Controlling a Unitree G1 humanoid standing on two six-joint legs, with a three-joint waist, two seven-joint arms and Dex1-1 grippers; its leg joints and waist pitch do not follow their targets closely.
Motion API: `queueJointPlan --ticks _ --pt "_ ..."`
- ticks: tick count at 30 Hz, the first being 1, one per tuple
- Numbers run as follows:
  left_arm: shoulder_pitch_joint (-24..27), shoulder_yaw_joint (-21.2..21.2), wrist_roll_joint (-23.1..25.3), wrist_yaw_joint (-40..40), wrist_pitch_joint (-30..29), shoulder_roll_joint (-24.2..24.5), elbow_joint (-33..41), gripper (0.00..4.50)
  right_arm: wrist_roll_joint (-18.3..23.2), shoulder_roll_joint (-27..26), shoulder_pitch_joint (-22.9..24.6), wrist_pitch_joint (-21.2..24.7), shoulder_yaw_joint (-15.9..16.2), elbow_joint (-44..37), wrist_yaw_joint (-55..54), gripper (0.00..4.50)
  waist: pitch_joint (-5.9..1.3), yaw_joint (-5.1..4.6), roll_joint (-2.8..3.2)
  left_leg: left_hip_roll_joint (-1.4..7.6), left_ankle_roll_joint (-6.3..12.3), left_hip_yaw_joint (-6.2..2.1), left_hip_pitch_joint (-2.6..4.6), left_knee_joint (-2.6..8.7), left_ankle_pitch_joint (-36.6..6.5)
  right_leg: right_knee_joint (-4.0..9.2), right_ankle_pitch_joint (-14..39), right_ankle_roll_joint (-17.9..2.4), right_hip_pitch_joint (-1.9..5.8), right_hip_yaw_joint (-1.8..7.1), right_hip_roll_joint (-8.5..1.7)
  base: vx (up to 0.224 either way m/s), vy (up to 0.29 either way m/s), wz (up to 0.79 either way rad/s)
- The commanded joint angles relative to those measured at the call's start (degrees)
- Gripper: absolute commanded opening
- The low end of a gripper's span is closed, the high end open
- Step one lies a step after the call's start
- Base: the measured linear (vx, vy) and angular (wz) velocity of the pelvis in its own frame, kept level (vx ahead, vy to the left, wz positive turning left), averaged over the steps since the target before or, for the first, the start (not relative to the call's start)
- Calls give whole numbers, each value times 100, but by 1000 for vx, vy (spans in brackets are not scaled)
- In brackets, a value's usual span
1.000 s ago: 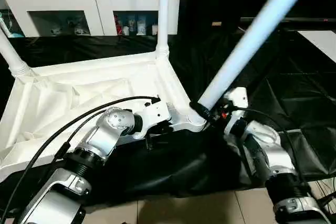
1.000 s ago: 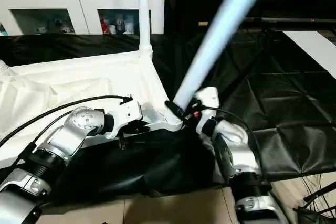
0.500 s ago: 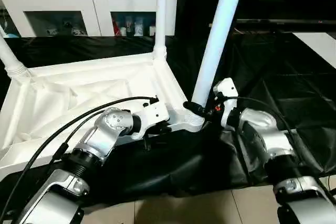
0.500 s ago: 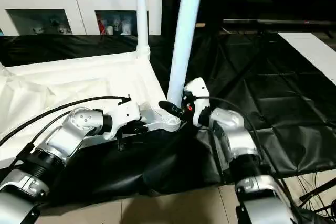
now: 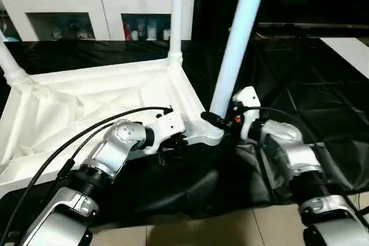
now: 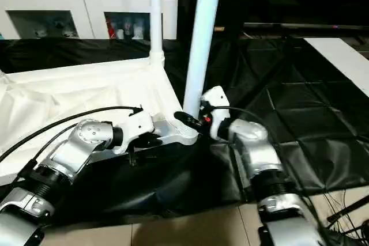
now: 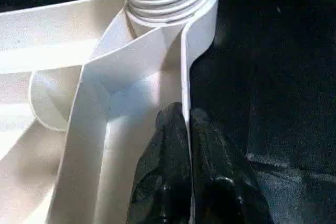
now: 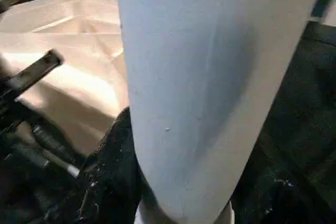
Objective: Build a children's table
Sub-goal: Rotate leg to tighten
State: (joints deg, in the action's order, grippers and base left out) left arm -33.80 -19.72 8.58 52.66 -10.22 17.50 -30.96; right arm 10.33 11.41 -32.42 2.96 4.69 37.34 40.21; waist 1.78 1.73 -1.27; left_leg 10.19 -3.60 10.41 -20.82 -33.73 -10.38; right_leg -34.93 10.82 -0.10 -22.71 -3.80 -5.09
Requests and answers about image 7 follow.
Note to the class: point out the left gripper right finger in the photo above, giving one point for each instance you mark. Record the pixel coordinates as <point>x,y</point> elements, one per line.
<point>226,187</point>

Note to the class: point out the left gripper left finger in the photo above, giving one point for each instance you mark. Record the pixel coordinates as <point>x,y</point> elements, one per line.
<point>163,177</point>

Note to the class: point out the white plastic table top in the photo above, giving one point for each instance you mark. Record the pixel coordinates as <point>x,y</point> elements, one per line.
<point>105,87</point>

